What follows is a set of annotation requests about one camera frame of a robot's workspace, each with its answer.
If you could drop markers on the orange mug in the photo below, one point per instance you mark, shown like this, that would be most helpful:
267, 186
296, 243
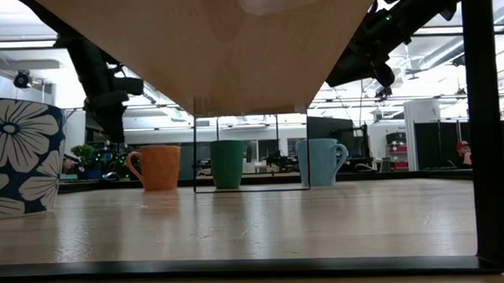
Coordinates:
160, 167

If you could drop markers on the navy mug with white flowers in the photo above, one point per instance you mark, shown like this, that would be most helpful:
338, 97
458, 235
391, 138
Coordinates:
21, 166

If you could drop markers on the light blue mug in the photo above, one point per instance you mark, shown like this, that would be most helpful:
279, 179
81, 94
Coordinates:
322, 162

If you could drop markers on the green cup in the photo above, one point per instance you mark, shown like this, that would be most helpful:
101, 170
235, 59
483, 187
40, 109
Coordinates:
227, 165

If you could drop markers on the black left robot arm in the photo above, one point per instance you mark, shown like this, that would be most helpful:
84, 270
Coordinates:
85, 59

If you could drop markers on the wooden shelf with black legs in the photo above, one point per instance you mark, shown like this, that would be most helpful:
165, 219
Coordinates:
215, 54

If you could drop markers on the green potted plant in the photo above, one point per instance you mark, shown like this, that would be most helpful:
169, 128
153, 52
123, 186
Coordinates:
83, 152

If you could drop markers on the black computer monitor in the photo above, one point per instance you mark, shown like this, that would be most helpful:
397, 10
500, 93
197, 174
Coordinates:
327, 128

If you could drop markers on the storage rack with red bins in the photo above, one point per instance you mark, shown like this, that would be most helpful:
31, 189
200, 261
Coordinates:
397, 153

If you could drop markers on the person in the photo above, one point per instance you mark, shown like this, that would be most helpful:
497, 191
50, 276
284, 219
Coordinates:
463, 153

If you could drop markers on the black ceiling camera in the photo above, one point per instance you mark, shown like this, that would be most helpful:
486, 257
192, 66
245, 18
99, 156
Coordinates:
23, 79
383, 92

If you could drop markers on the black metal table frame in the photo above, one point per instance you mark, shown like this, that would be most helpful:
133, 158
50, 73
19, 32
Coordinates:
102, 185

